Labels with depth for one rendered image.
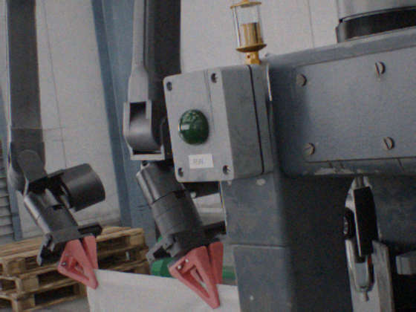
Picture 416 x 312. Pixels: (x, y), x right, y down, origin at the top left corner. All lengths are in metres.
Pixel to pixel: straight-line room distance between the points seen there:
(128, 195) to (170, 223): 8.61
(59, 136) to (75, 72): 0.77
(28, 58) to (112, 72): 8.18
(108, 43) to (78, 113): 0.92
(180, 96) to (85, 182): 0.71
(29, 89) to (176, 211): 0.48
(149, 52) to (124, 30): 8.28
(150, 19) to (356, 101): 0.51
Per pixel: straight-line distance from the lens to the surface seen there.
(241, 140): 0.64
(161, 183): 1.05
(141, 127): 1.05
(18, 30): 1.49
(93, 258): 1.28
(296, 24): 7.71
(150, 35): 1.06
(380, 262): 0.85
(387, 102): 0.59
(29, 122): 1.40
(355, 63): 0.60
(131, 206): 9.66
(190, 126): 0.64
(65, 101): 9.32
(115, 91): 9.62
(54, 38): 9.37
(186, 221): 1.04
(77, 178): 1.37
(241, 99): 0.64
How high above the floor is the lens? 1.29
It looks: 3 degrees down
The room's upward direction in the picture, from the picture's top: 7 degrees counter-clockwise
